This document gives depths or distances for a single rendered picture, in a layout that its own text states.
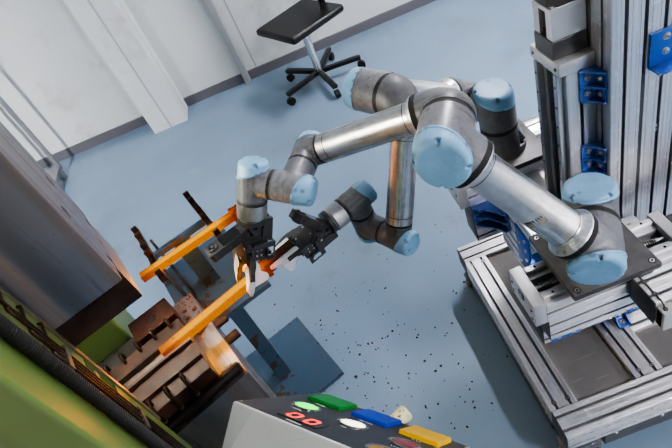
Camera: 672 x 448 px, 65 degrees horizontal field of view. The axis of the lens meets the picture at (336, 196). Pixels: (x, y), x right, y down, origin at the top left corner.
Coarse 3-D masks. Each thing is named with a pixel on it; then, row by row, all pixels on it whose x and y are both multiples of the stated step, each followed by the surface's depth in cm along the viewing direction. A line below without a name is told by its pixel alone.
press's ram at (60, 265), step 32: (0, 128) 95; (0, 160) 78; (32, 160) 104; (0, 192) 80; (32, 192) 83; (64, 192) 114; (0, 224) 82; (32, 224) 85; (64, 224) 88; (0, 256) 84; (32, 256) 87; (64, 256) 90; (96, 256) 93; (32, 288) 89; (64, 288) 92; (96, 288) 95; (64, 320) 94
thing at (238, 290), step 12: (288, 240) 143; (276, 252) 141; (264, 264) 139; (240, 288) 137; (216, 300) 137; (228, 300) 136; (204, 312) 135; (216, 312) 135; (192, 324) 134; (204, 324) 134; (180, 336) 132; (192, 336) 133; (168, 348) 131
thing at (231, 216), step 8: (232, 208) 168; (224, 216) 168; (232, 216) 166; (216, 224) 167; (224, 224) 167; (200, 232) 166; (208, 232) 165; (192, 240) 165; (200, 240) 165; (176, 248) 165; (184, 248) 163; (192, 248) 165; (168, 256) 163; (176, 256) 163; (152, 264) 163; (160, 264) 161; (168, 264) 163; (144, 272) 161; (152, 272) 161; (144, 280) 161
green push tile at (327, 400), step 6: (312, 396) 105; (318, 396) 106; (324, 396) 107; (330, 396) 109; (318, 402) 103; (324, 402) 103; (330, 402) 103; (336, 402) 104; (342, 402) 106; (348, 402) 107; (336, 408) 101; (342, 408) 102; (348, 408) 104; (354, 408) 106
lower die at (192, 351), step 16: (176, 320) 139; (160, 336) 137; (144, 352) 134; (176, 352) 131; (192, 352) 130; (128, 368) 132; (160, 368) 129; (176, 368) 128; (192, 368) 127; (208, 368) 126; (144, 384) 127; (160, 384) 126; (176, 384) 125; (192, 384) 125; (208, 384) 128; (144, 400) 124; (160, 400) 124
